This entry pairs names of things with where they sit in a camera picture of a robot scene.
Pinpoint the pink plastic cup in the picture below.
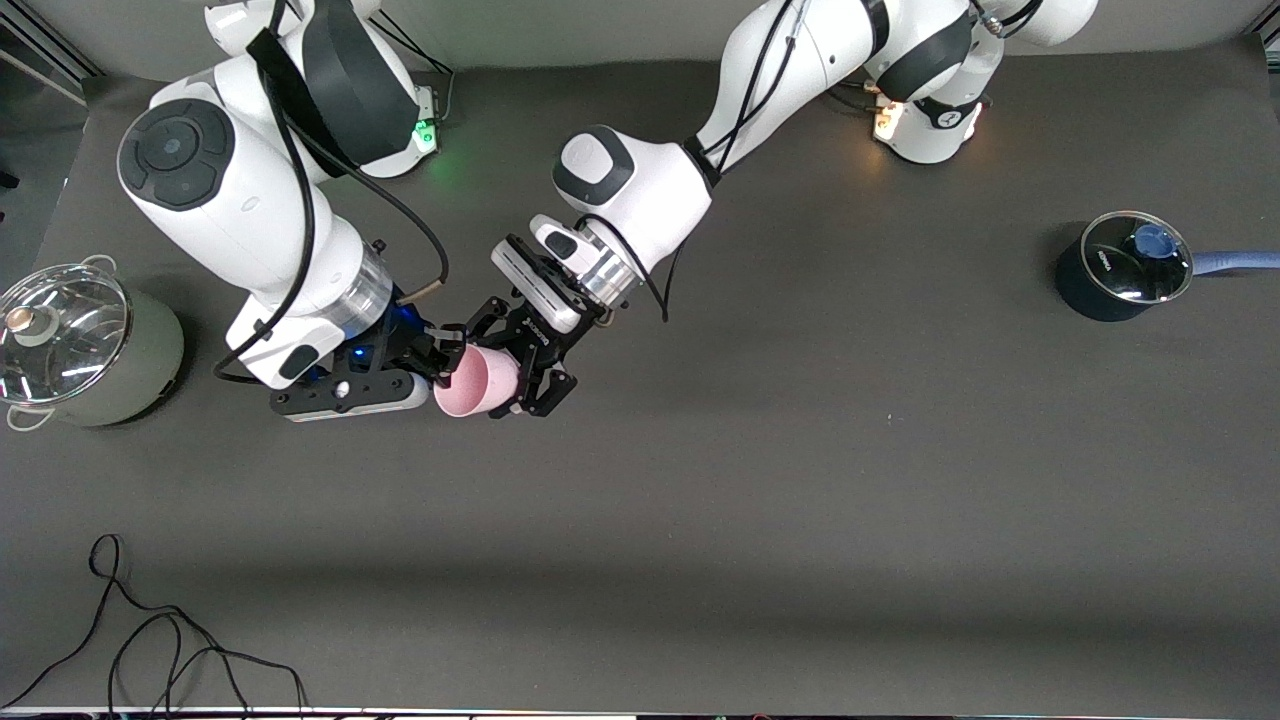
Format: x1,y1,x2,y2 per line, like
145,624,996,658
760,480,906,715
433,343,523,419

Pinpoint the sage green cooking pot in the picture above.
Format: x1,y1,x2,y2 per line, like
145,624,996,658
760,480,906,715
0,255,186,433

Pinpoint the glass pot lid beige knob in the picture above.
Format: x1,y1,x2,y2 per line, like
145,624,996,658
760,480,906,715
0,263,134,408

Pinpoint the dark blue saucepan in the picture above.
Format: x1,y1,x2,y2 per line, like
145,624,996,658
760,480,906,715
1055,210,1280,323

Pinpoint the glass lid blue knob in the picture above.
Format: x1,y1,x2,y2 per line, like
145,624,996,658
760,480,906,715
1082,210,1195,303

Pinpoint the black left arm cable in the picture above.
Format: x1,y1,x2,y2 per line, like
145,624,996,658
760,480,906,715
575,0,801,323

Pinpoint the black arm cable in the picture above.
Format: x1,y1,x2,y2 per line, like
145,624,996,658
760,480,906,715
213,0,451,386
575,0,801,323

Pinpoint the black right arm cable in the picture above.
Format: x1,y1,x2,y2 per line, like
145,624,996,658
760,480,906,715
213,0,451,386

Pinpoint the thin black cable on mat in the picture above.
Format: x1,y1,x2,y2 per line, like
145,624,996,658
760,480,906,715
0,533,308,713

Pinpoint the grey metal rail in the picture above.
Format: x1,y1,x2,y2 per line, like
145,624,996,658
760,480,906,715
0,0,104,106

